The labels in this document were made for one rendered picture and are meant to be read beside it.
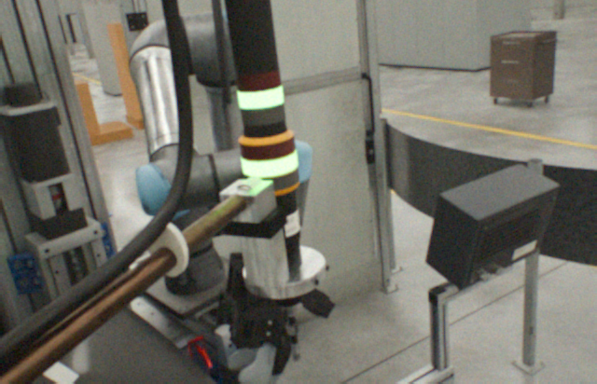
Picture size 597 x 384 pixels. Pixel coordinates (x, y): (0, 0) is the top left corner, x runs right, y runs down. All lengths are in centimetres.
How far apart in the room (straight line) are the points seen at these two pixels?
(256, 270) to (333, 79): 225
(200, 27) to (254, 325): 59
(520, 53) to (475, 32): 298
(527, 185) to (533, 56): 599
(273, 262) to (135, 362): 19
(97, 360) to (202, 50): 66
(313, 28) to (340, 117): 46
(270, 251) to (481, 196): 81
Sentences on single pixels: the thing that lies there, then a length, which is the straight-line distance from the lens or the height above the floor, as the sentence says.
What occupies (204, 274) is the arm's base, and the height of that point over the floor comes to 108.
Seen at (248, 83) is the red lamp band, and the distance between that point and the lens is 39.
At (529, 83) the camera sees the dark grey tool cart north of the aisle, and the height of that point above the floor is 32.
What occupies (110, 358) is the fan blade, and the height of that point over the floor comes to 138.
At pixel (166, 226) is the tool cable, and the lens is 31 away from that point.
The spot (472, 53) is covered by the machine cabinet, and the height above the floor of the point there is 34.
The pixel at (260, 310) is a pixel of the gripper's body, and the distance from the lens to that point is 70.
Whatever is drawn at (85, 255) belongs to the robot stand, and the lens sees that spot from 128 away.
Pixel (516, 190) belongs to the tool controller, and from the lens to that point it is 121.
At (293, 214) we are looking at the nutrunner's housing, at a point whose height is 151.
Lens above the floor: 168
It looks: 19 degrees down
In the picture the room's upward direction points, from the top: 7 degrees counter-clockwise
